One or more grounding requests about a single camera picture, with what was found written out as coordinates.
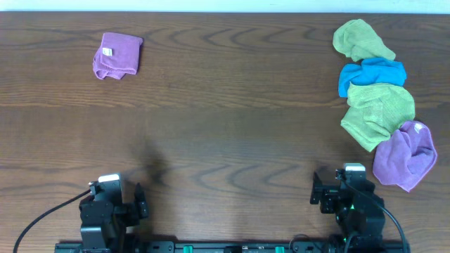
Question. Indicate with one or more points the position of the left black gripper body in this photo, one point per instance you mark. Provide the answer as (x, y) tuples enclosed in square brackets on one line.
[(129, 216)]

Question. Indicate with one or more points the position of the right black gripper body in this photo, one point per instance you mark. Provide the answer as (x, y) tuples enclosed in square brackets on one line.
[(331, 205)]

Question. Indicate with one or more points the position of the large green cloth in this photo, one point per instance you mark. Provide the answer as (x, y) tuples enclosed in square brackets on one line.
[(376, 111)]

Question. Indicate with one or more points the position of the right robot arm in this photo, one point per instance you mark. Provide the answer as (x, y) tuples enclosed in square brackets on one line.
[(355, 207)]

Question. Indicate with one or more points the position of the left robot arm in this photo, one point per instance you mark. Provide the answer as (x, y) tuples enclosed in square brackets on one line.
[(105, 218)]

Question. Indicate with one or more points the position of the crumpled purple cloth right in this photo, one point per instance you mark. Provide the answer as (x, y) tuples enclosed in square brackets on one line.
[(406, 158)]

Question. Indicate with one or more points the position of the blue cloth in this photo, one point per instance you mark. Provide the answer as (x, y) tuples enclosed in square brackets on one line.
[(371, 71)]

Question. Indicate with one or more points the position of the folded purple cloth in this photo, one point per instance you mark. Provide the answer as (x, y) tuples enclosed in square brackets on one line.
[(117, 56)]

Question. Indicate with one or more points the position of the crumpled green cloth top right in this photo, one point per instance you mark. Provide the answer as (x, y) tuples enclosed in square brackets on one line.
[(357, 40)]

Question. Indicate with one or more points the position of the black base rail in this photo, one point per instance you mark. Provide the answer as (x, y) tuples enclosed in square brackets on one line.
[(205, 247)]

